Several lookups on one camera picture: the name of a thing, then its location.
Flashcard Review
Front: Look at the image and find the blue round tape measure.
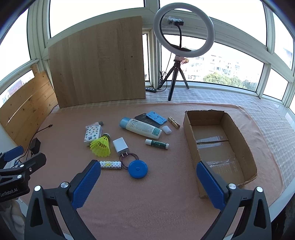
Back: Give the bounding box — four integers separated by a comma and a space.
128, 160, 149, 179

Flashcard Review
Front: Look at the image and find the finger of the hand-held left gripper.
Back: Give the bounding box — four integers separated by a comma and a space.
0, 145, 25, 171
13, 152, 47, 184

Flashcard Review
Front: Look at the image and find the black card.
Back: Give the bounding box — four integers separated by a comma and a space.
134, 113, 157, 126

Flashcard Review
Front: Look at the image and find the black ring light cable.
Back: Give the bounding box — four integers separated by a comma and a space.
157, 70, 167, 91

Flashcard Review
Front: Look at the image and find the green tree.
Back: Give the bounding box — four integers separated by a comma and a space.
203, 72, 258, 90

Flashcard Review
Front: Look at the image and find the black power adapter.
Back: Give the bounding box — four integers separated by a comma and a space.
30, 138, 41, 154

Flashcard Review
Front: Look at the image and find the black tripod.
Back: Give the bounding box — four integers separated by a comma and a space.
159, 55, 190, 101

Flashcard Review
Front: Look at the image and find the purple hair tie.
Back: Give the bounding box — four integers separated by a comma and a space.
119, 153, 140, 170

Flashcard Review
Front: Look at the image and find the black charging cable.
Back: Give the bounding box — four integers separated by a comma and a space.
23, 125, 53, 160

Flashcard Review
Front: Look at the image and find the white window frame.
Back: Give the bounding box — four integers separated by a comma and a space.
0, 0, 295, 109

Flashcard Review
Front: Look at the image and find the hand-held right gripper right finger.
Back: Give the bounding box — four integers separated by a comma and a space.
196, 161, 272, 240

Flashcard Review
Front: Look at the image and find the green lip balm tube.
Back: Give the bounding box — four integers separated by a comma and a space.
145, 139, 169, 149

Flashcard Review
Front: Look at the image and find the patterned lighter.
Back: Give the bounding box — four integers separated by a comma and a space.
100, 161, 122, 169

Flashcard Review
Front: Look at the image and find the white charger plug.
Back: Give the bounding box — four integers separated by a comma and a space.
112, 138, 129, 158

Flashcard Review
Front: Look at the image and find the checked table cloth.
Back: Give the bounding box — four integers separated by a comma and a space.
46, 86, 295, 203

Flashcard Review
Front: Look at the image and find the wooden clothespin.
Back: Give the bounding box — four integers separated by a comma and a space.
167, 117, 181, 129

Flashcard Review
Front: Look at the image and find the white lotion bottle blue cap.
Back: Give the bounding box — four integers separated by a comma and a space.
119, 117, 162, 139

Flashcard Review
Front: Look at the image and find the yellow shuttlecock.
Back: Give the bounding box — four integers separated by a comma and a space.
90, 133, 111, 158

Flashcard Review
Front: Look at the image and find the large light wooden board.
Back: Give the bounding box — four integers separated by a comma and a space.
48, 16, 147, 109

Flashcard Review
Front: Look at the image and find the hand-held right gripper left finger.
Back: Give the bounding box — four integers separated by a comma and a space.
24, 159, 102, 240

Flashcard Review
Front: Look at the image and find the white ring light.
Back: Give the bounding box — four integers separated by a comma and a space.
153, 2, 216, 58

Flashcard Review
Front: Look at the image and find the pine plank panel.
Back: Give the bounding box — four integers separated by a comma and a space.
0, 63, 59, 148

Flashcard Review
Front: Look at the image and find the blue phone stand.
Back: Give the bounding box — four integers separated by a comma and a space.
146, 111, 167, 125

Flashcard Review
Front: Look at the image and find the patterned tissue pack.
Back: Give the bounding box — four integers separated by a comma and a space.
83, 125, 102, 144

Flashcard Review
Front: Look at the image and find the black webcam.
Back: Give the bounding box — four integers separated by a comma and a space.
164, 16, 185, 28

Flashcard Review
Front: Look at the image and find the cardboard box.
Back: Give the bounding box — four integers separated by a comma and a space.
183, 109, 258, 199

